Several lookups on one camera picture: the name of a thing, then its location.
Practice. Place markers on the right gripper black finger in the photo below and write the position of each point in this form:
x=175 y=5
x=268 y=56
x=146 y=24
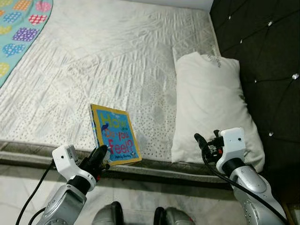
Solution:
x=201 y=141
x=217 y=134

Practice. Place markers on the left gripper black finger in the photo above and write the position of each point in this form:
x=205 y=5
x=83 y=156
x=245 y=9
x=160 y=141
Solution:
x=93 y=158
x=103 y=154

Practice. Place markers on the blue yellow children's book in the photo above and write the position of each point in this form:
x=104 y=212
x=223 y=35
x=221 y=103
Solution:
x=117 y=136

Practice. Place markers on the white printed pillow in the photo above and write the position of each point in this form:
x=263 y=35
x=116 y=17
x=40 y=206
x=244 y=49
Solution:
x=211 y=103

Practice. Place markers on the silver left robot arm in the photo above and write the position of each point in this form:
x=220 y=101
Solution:
x=63 y=206

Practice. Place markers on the silver robot left leg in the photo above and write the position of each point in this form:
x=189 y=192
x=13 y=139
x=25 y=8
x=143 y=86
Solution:
x=105 y=216

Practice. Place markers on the silver robot leg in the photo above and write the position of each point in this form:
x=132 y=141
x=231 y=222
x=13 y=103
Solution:
x=176 y=218
x=105 y=216

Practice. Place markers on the silver robot right leg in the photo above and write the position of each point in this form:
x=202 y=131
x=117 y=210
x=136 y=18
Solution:
x=176 y=218

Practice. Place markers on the black tufted headboard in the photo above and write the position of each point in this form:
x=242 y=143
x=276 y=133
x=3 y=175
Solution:
x=267 y=56

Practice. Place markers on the teal blanket with coloured patches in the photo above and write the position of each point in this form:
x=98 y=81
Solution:
x=18 y=33

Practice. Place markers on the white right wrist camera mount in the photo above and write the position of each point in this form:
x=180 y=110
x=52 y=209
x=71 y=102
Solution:
x=233 y=143

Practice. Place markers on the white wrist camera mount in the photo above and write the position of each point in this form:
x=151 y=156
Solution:
x=233 y=143
x=63 y=159

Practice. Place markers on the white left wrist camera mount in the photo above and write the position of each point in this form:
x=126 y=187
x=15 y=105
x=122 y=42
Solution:
x=63 y=159

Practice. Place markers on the black bed frame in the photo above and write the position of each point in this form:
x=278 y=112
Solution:
x=164 y=176

